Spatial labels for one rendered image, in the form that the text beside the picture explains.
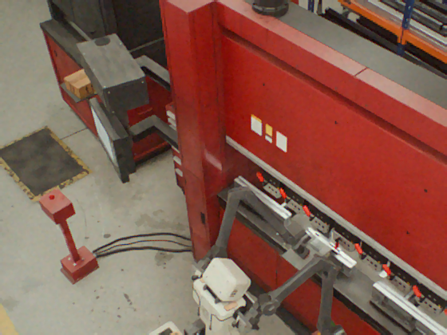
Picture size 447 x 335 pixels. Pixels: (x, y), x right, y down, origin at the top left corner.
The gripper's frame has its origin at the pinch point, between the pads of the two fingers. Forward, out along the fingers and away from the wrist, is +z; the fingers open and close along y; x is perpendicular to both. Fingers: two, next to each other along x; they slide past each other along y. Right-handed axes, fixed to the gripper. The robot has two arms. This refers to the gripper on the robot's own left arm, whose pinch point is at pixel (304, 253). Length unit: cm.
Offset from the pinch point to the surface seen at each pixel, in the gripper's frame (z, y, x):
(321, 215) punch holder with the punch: -12.4, 2.0, -23.3
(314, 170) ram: -40, 11, -39
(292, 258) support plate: -0.7, 3.4, 7.0
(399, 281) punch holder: -7, -57, -21
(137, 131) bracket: -22, 144, 8
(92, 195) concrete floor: 80, 226, 76
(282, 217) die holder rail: 13.4, 33.5, -10.0
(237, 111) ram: -44, 75, -40
